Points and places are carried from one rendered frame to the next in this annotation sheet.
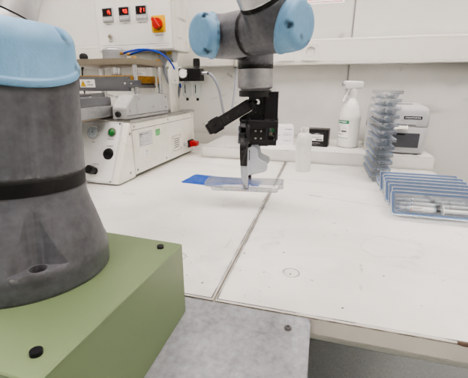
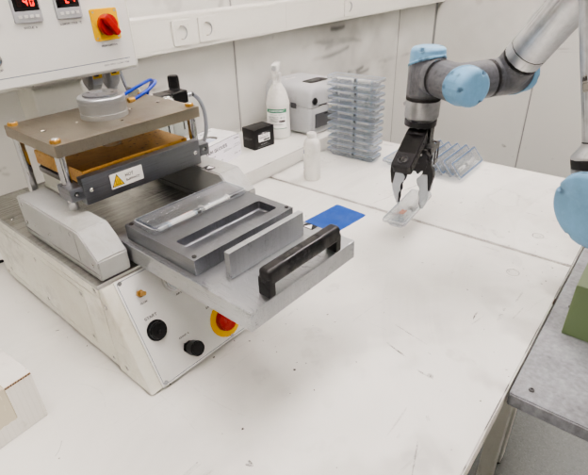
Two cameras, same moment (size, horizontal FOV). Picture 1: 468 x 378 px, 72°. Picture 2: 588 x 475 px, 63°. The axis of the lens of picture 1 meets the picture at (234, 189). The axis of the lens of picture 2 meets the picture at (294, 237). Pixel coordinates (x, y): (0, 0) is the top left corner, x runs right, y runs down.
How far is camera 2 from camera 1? 122 cm
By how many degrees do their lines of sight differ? 61
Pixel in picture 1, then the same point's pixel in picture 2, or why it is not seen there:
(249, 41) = (506, 90)
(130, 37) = (49, 55)
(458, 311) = not seen: hidden behind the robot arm
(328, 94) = (220, 79)
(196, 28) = (475, 84)
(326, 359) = not seen: hidden behind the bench
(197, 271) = (536, 267)
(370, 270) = (534, 212)
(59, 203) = not seen: outside the picture
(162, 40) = (116, 53)
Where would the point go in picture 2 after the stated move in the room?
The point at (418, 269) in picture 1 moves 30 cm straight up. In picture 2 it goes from (533, 200) to (561, 88)
